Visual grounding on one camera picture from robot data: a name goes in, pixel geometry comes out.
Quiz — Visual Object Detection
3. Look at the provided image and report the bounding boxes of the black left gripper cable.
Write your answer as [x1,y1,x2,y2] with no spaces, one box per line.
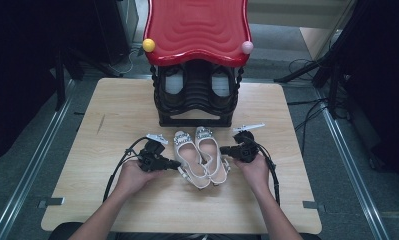
[102,136,151,203]

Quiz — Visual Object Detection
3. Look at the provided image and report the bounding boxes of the grey table bracket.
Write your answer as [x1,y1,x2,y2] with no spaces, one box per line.
[302,200,326,213]
[37,197,65,210]

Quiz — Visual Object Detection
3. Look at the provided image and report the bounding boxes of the black floor cables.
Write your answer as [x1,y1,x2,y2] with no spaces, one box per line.
[286,58,351,154]

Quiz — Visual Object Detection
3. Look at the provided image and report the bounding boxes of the dark cabinet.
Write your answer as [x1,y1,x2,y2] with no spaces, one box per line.
[86,0,140,65]

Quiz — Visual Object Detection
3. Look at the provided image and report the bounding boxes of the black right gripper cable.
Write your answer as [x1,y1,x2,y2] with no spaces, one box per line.
[250,136,282,207]

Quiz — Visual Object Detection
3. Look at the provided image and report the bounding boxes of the metal floor rail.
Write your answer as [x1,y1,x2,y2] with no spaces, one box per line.
[0,79,76,240]
[316,89,392,240]

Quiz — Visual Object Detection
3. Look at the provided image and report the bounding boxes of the red and black shoe rack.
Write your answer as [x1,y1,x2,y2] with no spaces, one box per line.
[141,0,255,128]

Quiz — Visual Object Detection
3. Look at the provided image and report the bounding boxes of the light wooden board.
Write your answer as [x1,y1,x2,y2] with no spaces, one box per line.
[299,26,342,62]

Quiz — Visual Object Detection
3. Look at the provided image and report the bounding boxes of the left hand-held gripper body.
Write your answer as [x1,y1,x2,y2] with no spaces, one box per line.
[138,133,170,173]

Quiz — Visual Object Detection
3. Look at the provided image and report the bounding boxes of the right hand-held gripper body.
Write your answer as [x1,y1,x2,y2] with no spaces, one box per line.
[232,123,266,164]

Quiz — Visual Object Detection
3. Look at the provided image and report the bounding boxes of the person's right hand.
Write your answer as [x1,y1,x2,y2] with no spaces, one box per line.
[233,153,272,197]

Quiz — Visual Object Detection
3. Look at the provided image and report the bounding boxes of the white heeled slingback shoe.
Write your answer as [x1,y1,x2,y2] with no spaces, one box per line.
[172,130,212,190]
[194,125,232,187]

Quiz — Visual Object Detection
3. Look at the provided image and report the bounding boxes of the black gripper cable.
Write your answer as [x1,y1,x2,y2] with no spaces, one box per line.
[102,136,151,203]
[250,136,282,207]

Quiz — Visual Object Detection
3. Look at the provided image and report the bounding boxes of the black leather shoe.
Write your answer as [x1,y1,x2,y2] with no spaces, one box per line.
[209,64,237,112]
[160,64,189,112]

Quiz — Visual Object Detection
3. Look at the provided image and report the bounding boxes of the white floor cable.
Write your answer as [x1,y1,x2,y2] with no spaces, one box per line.
[108,49,145,76]

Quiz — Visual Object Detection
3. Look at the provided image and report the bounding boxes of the person's left hand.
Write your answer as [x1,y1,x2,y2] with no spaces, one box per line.
[115,158,165,201]

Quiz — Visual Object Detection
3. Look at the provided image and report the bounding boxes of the black tripod stand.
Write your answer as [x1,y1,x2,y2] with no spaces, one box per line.
[273,0,371,119]
[51,46,121,113]

